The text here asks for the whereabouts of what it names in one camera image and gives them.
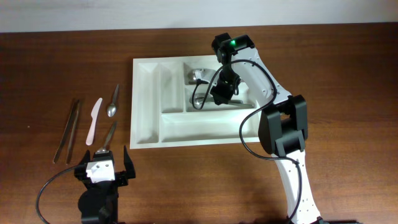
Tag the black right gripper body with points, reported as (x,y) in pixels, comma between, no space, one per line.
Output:
(226,81)

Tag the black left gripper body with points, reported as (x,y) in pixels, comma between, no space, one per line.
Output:
(121,180)

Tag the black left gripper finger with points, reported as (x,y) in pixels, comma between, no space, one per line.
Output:
(130,172)
(85,159)

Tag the large steel spoon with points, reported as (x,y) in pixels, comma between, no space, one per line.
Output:
(197,100)

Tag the small steel teaspoon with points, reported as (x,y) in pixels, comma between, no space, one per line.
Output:
(112,107)

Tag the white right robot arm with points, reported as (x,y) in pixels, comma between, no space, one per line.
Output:
(283,124)

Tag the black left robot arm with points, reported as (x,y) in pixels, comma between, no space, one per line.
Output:
(99,202)

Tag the steel dessert spoon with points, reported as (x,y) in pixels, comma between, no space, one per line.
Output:
(104,148)

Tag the white plastic cutlery tray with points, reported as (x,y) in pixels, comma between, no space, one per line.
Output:
(162,115)

